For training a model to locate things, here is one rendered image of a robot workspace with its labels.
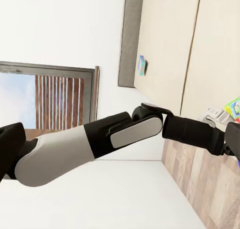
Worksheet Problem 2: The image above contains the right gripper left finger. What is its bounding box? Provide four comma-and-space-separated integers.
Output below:
0, 122, 27, 182

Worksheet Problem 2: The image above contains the board game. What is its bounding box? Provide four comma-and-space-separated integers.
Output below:
224, 97, 240, 167
137, 55, 146, 76

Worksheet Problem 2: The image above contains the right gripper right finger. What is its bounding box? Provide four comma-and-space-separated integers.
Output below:
224, 122, 240, 162

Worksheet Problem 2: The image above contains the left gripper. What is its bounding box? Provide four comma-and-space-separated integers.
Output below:
180, 117, 235, 157

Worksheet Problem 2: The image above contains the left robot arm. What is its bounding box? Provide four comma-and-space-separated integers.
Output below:
3, 102, 235, 187

